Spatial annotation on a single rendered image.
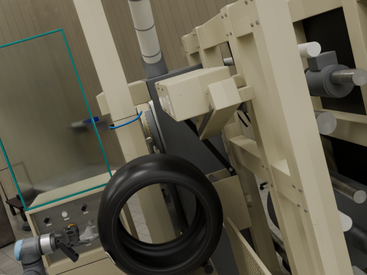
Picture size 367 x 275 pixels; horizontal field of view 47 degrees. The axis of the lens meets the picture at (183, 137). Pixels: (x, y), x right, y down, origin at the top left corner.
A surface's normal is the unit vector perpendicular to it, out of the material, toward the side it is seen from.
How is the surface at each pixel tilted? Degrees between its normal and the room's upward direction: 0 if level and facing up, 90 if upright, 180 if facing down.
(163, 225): 90
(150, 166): 43
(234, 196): 90
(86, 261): 90
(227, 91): 72
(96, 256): 90
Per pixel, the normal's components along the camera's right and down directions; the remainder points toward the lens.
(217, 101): 0.04, -0.16
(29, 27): 0.60, -0.04
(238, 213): 0.14, 0.14
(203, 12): -0.75, 0.33
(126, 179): -0.33, -0.50
